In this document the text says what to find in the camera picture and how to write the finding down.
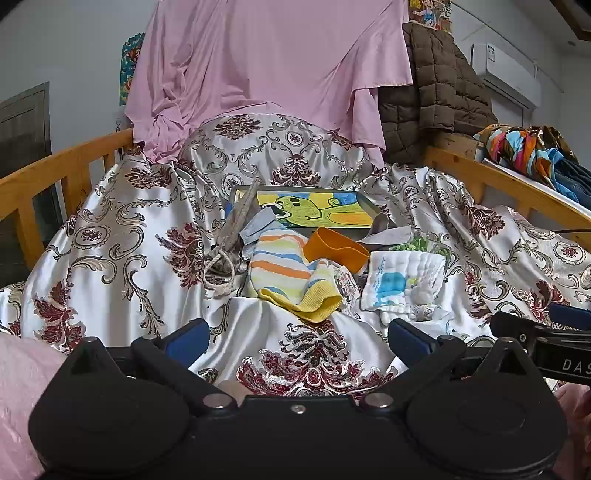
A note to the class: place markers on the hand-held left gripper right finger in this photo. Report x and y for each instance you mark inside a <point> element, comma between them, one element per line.
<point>408,341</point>

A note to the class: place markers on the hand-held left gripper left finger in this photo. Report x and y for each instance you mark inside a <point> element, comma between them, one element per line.
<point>187,344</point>

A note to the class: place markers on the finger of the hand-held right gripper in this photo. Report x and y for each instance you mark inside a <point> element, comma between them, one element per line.
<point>517,326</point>
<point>572,317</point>

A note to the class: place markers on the white whale print cloth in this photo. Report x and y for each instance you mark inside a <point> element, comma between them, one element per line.
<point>397,281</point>

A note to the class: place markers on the orange band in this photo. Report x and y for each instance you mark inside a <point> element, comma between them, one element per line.
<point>332,249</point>

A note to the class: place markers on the striped sock with yellow cuff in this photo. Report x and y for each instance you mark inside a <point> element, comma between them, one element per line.
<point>277,263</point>

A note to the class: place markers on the metal tray with cartoon print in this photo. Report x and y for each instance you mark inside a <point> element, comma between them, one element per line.
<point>323,207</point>

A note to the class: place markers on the floral patterned satin blanket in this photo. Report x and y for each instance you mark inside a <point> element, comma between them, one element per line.
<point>115,240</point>

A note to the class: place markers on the blue jeans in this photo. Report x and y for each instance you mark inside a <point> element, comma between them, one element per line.
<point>577,184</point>

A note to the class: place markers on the white board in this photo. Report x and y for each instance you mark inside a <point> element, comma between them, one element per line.
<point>517,177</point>

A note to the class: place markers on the pink fuzzy cloth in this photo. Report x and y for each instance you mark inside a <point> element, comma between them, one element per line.
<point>18,392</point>

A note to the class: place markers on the multicoloured patterned cloth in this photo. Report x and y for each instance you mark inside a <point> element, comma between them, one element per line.
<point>521,147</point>

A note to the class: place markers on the wooden box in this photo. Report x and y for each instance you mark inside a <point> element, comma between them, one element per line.
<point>457,145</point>

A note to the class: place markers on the brown quilted jacket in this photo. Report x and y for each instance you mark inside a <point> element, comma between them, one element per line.
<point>438,92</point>

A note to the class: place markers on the white air conditioner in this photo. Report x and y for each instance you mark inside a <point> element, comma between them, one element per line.
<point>503,69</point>

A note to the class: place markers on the grey door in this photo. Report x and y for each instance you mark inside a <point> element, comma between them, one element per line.
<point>23,129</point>

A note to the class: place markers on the pink hanging sheet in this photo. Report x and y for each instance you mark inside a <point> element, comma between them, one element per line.
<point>258,60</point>

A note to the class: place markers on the wooden bed rail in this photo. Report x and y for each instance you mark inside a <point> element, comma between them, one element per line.
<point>508,184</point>
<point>46,166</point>

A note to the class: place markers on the colourful wall poster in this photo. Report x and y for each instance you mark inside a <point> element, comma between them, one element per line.
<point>129,69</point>

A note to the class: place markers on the cartoon figure wall poster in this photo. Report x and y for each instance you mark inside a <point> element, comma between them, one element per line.
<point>429,14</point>

